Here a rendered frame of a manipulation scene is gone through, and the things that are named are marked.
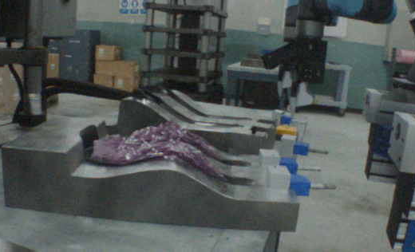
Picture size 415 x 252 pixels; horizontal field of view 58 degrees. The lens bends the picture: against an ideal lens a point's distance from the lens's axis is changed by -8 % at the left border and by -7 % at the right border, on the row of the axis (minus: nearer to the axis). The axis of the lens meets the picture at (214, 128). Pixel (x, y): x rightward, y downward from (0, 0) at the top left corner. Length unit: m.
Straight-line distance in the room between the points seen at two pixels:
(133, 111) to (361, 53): 6.66
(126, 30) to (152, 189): 7.42
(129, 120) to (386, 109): 0.74
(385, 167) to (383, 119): 0.15
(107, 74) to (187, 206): 7.17
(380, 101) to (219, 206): 0.72
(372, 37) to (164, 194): 7.03
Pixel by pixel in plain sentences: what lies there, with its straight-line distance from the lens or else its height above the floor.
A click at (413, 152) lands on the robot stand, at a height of 0.94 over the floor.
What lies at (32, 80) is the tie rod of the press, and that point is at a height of 0.94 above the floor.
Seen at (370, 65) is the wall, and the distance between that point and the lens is 7.53.
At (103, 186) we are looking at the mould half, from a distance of 0.66.
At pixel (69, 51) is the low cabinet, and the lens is 7.99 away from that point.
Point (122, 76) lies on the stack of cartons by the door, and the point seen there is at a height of 0.27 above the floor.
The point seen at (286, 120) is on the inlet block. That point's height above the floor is 0.83.
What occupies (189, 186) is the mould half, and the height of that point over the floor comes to 0.87.
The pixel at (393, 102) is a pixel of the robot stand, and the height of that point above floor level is 0.97.
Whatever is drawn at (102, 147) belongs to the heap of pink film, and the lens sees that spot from 0.75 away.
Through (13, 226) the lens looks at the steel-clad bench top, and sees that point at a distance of 0.67.
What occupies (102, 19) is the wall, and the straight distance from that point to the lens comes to 8.24.
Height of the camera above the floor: 1.10
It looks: 13 degrees down
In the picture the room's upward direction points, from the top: 5 degrees clockwise
